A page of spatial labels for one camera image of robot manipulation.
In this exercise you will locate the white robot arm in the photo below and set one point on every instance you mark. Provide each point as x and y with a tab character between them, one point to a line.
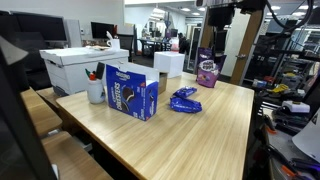
230	2

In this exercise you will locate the large black computer monitor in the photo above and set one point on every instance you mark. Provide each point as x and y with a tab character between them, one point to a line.
40	26

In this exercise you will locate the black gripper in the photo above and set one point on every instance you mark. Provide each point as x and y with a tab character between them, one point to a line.
220	16

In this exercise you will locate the white bottle orange cap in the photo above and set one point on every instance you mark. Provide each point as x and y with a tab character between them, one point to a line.
96	91

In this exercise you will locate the black office chair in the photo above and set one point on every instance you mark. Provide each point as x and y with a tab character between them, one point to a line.
126	45

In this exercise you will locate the white device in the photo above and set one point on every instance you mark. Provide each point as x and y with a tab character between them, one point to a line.
296	106

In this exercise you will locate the green marker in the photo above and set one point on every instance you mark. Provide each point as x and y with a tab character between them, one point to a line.
87	72

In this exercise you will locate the blue Oreo Cakesters box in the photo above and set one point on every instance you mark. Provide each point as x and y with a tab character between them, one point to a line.
130	96

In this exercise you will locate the black flat panel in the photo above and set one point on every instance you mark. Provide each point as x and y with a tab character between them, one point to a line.
16	126

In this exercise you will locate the white cube box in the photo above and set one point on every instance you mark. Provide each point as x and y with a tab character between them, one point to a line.
169	64

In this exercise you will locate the brown wooden pillar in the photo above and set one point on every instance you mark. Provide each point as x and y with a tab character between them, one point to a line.
207	30
248	43

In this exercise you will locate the yellow tool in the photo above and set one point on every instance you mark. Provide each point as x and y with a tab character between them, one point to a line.
280	88

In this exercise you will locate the wooden side desk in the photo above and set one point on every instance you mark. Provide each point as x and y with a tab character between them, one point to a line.
73	160
38	111

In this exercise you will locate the person in dark clothes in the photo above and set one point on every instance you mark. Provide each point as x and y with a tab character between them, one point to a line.
183	43

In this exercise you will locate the white cardboard file box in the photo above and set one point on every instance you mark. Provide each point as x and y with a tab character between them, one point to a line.
76	66

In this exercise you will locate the black metal shelf rack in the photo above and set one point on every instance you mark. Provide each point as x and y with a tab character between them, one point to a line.
283	53

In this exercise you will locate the white wall thermostat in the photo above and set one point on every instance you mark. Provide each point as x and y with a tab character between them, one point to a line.
82	31

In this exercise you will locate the white cup with utensils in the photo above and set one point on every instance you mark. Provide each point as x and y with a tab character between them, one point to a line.
114	43

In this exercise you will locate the purple snack bag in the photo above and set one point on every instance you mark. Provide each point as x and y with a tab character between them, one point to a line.
208	68

